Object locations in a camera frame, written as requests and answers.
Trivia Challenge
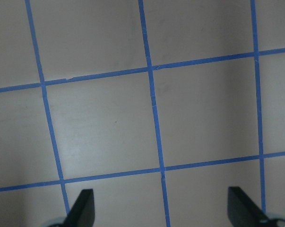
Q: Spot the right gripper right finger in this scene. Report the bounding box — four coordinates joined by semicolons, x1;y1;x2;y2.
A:
227;186;270;227

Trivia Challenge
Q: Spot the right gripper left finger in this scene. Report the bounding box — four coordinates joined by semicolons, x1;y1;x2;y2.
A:
63;189;95;227

